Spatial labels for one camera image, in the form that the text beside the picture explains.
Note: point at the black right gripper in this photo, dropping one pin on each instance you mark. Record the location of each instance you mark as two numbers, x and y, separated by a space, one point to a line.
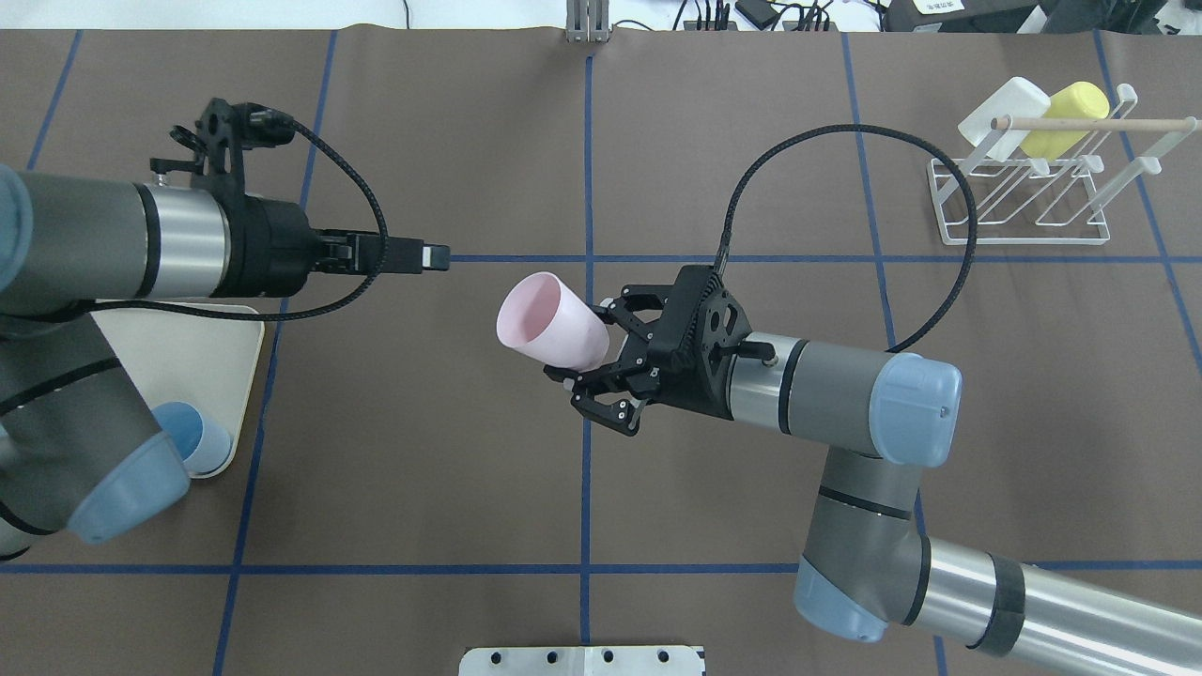
631 374

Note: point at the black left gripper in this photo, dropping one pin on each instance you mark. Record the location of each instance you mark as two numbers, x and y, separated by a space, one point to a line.
272 246

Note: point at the pink plastic cup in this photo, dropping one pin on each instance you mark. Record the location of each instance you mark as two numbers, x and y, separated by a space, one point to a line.
543 319

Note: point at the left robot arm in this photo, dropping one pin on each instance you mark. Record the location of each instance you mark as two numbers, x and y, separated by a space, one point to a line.
82 450

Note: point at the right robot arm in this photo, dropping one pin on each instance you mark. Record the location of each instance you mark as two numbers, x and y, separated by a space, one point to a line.
1024 484

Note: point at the light blue cup front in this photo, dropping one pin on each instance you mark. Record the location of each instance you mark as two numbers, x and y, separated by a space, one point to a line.
205 447

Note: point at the wooden rack dowel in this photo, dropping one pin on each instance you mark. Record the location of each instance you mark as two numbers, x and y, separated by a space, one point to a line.
1182 125

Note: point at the cream serving tray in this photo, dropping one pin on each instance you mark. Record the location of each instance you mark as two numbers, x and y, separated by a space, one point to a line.
176 357

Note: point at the aluminium frame post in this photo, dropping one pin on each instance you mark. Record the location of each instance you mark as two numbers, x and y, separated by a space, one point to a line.
587 21

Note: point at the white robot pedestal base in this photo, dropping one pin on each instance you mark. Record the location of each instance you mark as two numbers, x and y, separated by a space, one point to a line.
585 660

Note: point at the white wire cup rack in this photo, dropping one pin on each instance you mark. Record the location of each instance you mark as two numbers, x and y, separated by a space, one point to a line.
1042 187

